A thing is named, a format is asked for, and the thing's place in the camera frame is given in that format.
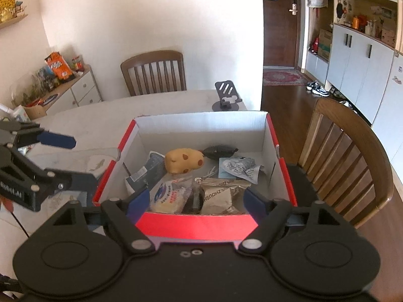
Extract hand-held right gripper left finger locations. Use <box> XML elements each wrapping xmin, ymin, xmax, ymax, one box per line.
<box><xmin>52</xmin><ymin>184</ymin><xmax>155</xmax><ymax>255</ymax></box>

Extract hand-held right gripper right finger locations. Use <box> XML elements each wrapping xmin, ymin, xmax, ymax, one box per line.
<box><xmin>239</xmin><ymin>186</ymin><xmax>344</xmax><ymax>255</ymax></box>

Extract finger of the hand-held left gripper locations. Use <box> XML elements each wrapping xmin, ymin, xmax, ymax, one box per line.
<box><xmin>0</xmin><ymin>117</ymin><xmax>77</xmax><ymax>149</ymax></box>
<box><xmin>6</xmin><ymin>147</ymin><xmax>99</xmax><ymax>196</ymax></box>

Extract bread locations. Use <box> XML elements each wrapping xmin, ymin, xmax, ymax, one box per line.
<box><xmin>149</xmin><ymin>178</ymin><xmax>192</xmax><ymax>214</ymax></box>

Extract white labelled packet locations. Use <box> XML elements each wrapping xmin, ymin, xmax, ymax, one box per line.
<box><xmin>219</xmin><ymin>156</ymin><xmax>264</xmax><ymax>184</ymax></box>

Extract striped silver snack packet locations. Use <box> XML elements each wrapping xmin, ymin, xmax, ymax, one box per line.
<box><xmin>195</xmin><ymin>176</ymin><xmax>252</xmax><ymax>189</ymax></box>

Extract black snack packet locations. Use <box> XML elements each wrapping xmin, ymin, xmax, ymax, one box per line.
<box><xmin>182</xmin><ymin>185</ymin><xmax>204</xmax><ymax>214</ymax></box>

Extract yellow squishy toy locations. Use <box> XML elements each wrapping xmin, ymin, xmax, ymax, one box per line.
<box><xmin>164</xmin><ymin>148</ymin><xmax>205</xmax><ymax>174</ymax></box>

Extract red cardboard box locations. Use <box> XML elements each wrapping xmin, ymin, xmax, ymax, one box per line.
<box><xmin>92</xmin><ymin>111</ymin><xmax>298</xmax><ymax>241</ymax></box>

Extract small cardboard box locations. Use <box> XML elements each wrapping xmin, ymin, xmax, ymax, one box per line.
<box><xmin>23</xmin><ymin>99</ymin><xmax>59</xmax><ymax>120</ymax></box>

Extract low white drawer cabinet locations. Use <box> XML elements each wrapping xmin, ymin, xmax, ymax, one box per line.
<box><xmin>22</xmin><ymin>64</ymin><xmax>104</xmax><ymax>120</ymax></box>

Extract pile of small toys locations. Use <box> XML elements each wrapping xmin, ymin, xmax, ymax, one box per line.
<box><xmin>13</xmin><ymin>66</ymin><xmax>60</xmax><ymax>107</ymax></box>

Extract black crumpled wrapper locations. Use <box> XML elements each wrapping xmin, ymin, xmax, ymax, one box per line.
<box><xmin>203</xmin><ymin>145</ymin><xmax>239</xmax><ymax>159</ymax></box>

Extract orange snack bag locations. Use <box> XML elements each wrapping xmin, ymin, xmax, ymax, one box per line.
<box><xmin>44</xmin><ymin>52</ymin><xmax>74</xmax><ymax>81</ymax></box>

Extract grey phone stand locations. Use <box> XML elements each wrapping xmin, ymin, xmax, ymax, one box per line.
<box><xmin>212</xmin><ymin>80</ymin><xmax>244</xmax><ymax>112</ymax></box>

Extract brown wooden chair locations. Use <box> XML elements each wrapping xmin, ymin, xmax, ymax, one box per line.
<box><xmin>297</xmin><ymin>97</ymin><xmax>394</xmax><ymax>229</ymax></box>
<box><xmin>120</xmin><ymin>50</ymin><xmax>187</xmax><ymax>97</ymax></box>

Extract red patterned rug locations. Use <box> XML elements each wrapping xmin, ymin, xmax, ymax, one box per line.
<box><xmin>263</xmin><ymin>69</ymin><xmax>311</xmax><ymax>86</ymax></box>

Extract black white sneakers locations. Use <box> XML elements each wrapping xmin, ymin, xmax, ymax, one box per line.
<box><xmin>306</xmin><ymin>81</ymin><xmax>330</xmax><ymax>97</ymax></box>

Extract white shoes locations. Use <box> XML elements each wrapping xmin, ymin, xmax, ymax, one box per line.
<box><xmin>330</xmin><ymin>88</ymin><xmax>358</xmax><ymax>114</ymax></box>

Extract white tall cabinet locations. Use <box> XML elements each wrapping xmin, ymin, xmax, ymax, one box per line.
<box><xmin>304</xmin><ymin>0</ymin><xmax>403</xmax><ymax>164</ymax></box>

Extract brown carton with green print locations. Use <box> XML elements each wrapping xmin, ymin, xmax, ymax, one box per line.
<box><xmin>317</xmin><ymin>28</ymin><xmax>332</xmax><ymax>60</ymax></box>

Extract brown wooden door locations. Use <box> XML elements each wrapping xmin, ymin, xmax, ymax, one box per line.
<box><xmin>261</xmin><ymin>0</ymin><xmax>307</xmax><ymax>68</ymax></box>

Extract black cable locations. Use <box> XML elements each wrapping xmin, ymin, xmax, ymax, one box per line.
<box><xmin>8</xmin><ymin>209</ymin><xmax>30</xmax><ymax>238</ymax></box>

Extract wooden wall shelf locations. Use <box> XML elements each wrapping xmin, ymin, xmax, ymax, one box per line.
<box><xmin>0</xmin><ymin>0</ymin><xmax>29</xmax><ymax>29</ymax></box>

